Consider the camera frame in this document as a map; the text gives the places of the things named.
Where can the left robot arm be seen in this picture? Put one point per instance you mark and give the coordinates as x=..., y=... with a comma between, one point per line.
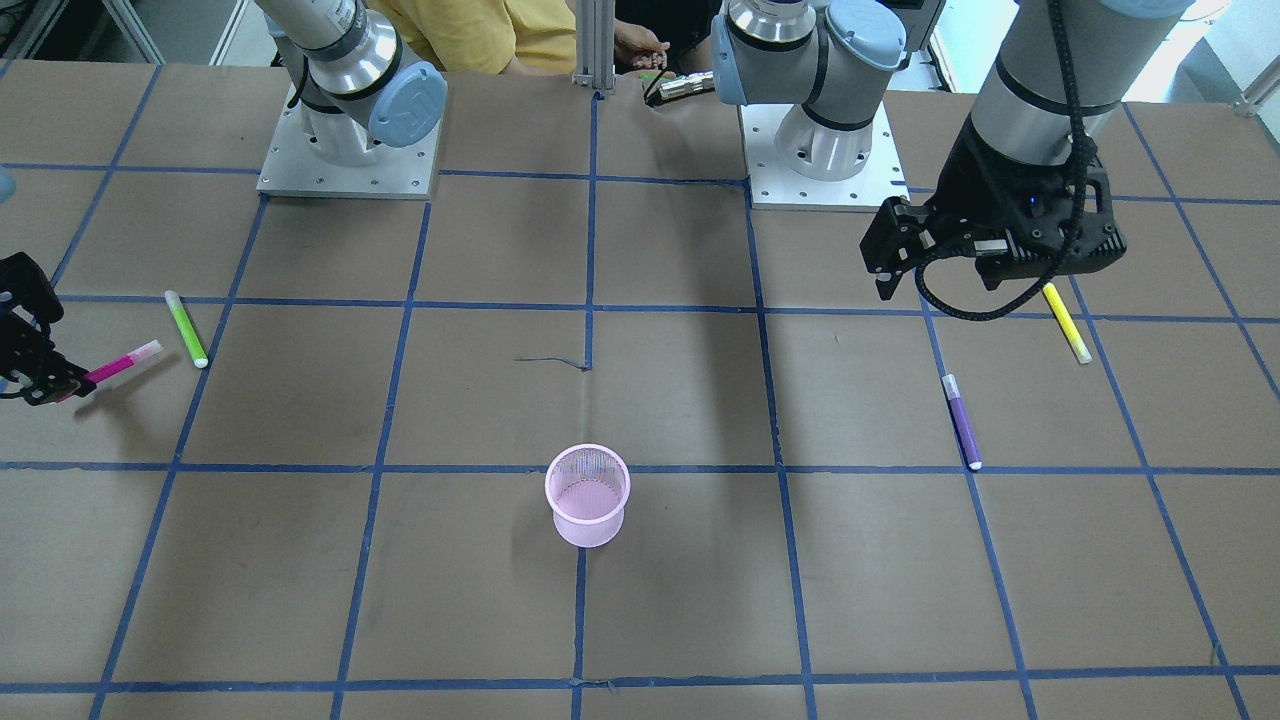
x=1059, y=74

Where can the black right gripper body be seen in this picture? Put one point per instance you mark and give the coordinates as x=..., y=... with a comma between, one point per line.
x=22, y=335

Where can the yellow pen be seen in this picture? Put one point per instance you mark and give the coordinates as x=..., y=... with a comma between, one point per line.
x=1066, y=323

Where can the purple pen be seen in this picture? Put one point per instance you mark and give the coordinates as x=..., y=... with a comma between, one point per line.
x=963, y=425

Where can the pink mesh cup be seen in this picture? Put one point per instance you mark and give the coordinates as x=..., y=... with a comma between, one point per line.
x=587, y=488

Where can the aluminium frame post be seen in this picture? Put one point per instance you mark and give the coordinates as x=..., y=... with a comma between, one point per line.
x=594, y=33

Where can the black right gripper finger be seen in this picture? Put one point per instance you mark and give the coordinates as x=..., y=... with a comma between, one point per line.
x=53, y=383

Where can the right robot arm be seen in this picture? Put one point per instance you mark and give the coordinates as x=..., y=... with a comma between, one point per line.
x=362, y=122

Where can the person in yellow shirt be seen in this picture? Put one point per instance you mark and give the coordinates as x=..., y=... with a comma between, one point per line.
x=516, y=38

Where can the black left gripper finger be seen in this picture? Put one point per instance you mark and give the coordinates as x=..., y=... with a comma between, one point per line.
x=887, y=282

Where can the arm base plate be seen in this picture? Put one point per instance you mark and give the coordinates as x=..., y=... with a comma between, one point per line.
x=315, y=155
x=796, y=164

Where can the green pen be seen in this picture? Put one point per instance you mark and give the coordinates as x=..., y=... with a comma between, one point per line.
x=187, y=330

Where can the pink pen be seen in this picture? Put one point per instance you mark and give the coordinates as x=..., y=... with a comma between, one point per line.
x=117, y=366

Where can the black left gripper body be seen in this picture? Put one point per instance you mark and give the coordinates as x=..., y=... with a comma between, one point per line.
x=975, y=180

